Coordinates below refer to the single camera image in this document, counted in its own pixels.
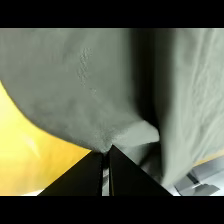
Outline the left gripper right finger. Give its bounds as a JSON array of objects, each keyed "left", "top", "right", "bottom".
[{"left": 108, "top": 144, "right": 173, "bottom": 197}]

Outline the silver frame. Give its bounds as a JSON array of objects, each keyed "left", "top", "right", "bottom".
[{"left": 166, "top": 160, "right": 224, "bottom": 197}]

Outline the grey-green T-shirt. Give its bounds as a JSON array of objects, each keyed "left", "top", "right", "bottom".
[{"left": 0, "top": 27, "right": 224, "bottom": 188}]

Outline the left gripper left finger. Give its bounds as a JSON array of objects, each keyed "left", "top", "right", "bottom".
[{"left": 38, "top": 151, "right": 104, "bottom": 197}]

